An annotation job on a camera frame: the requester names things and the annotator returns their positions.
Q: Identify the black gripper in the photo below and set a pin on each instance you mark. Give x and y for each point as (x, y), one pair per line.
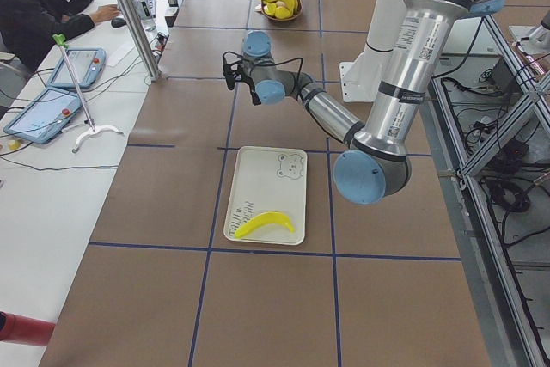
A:
(255, 93)

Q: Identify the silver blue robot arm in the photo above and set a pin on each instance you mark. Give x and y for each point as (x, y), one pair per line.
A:
(375, 163)

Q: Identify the brown wicker basket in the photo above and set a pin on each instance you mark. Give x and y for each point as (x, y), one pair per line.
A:
(281, 3)

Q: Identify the person's hand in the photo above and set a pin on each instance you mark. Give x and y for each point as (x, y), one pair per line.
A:
(104, 13)

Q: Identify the yellow curved fruit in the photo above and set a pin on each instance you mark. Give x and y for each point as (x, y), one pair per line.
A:
(277, 13)

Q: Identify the white rectangular bear tray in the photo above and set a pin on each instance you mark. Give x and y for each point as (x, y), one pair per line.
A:
(268, 179)

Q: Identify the black computer mouse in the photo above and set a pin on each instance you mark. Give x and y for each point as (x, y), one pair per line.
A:
(118, 22)

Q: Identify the far blue teach pendant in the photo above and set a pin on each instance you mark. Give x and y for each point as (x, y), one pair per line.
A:
(87, 64)

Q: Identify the blue teach pendant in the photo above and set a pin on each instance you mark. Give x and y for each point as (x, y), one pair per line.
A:
(45, 117)
(87, 64)

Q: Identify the near blue teach pendant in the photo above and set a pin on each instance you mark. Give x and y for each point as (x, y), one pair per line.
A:
(45, 117)

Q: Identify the person in black jacket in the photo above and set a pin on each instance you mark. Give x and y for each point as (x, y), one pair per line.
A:
(28, 26)

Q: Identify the red fire extinguisher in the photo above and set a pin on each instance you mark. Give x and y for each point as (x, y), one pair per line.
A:
(23, 330)

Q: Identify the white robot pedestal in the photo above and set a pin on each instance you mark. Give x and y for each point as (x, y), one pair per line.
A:
(360, 78)

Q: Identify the aluminium frame post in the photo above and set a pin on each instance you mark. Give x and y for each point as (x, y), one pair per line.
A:
(149, 44)

